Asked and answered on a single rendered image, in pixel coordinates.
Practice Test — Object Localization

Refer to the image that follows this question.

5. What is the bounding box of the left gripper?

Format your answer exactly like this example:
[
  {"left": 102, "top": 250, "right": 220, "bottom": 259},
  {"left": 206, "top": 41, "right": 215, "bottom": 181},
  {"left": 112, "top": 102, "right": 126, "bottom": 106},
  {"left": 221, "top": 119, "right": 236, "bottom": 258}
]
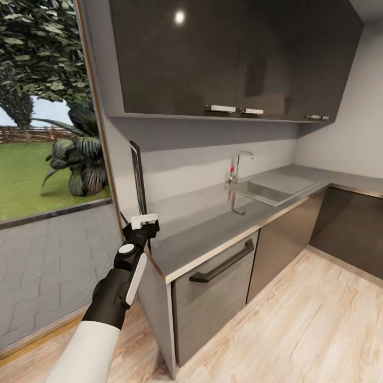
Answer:
[{"left": 123, "top": 220, "right": 160, "bottom": 242}]

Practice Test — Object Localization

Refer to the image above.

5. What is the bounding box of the poster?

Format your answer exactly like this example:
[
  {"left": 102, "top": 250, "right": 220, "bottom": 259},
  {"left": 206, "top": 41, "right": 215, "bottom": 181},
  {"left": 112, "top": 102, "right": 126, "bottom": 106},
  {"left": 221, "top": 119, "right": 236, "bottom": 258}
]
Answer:
[{"left": 130, "top": 140, "right": 151, "bottom": 249}]

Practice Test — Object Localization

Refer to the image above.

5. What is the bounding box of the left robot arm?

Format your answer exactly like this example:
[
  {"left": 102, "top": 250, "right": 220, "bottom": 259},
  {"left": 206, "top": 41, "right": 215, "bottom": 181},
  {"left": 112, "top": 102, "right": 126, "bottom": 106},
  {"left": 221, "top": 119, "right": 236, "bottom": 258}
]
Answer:
[{"left": 43, "top": 213, "right": 160, "bottom": 383}]

